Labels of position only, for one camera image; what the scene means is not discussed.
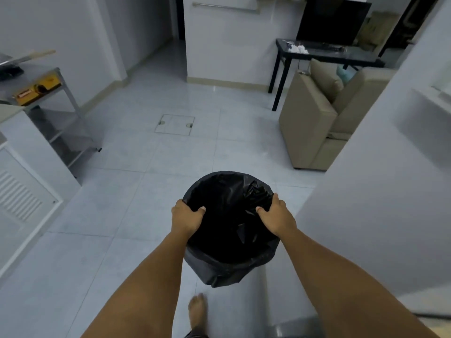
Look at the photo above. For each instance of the person's left hand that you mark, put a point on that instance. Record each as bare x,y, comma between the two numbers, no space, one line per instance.
185,218

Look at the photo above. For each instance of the person's right hand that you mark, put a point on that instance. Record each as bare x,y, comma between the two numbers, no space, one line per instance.
278,218

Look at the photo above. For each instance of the person's right thumb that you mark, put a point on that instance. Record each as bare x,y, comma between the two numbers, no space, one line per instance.
262,211

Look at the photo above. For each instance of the person's left thumb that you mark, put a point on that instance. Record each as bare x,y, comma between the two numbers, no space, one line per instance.
199,211

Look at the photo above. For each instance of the trash bin with black bag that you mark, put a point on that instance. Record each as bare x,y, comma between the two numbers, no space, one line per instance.
229,228

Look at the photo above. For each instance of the person's right forearm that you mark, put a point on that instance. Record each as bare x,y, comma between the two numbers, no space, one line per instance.
338,288

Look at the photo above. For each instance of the person's left forearm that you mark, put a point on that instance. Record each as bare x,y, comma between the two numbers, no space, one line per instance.
144,290

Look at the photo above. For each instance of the floor access hatch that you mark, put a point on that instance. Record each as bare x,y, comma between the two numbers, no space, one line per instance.
175,124

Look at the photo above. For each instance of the person's bare foot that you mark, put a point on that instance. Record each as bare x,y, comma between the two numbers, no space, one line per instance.
197,311

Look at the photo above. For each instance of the beige sofa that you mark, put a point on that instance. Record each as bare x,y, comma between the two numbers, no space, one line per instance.
327,119

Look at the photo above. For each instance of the beige sofa cushion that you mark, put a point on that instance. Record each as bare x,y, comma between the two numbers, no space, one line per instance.
324,80

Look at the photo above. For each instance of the teal cushion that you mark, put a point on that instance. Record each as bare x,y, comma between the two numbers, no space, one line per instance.
344,74

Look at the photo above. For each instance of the black side table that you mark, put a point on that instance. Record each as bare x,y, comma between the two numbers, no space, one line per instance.
317,58

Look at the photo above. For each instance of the white crumpled tissue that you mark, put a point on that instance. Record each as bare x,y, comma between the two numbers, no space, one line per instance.
297,49

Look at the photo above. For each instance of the metal shelf rack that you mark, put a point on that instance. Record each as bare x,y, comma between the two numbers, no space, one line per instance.
56,112

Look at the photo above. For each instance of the white louvered cabinet door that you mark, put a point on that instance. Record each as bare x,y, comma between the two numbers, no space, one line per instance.
21,207

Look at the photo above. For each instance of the black television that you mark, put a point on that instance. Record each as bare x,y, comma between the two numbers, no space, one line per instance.
333,22

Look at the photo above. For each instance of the yellow box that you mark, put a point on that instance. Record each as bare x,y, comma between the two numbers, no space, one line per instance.
35,90

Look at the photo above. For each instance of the brown cardboard box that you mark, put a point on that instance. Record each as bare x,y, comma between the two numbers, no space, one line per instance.
377,29

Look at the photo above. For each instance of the black object on rack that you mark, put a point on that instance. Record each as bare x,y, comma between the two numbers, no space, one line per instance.
10,72

